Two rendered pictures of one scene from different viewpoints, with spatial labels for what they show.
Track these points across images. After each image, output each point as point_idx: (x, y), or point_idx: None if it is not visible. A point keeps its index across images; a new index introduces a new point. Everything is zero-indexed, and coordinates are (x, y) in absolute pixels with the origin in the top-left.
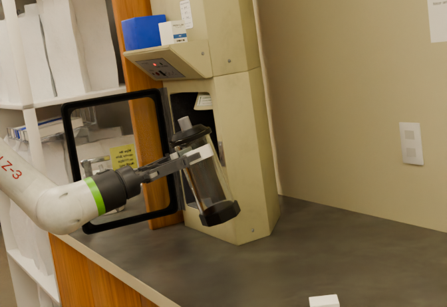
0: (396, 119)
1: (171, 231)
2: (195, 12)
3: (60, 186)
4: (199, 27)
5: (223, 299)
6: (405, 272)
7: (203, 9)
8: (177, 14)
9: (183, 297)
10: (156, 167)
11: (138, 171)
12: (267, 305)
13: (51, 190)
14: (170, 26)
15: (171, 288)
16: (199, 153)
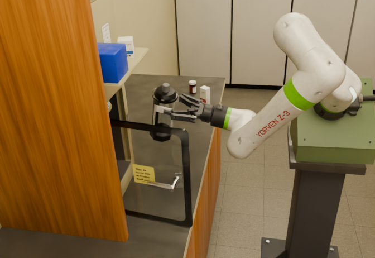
0: None
1: (126, 220)
2: (111, 30)
3: (245, 110)
4: (114, 41)
5: (193, 138)
6: (137, 115)
7: (116, 26)
8: (100, 38)
9: (202, 148)
10: (197, 99)
11: (196, 113)
12: (188, 127)
13: (250, 110)
14: (133, 40)
15: (199, 157)
16: None
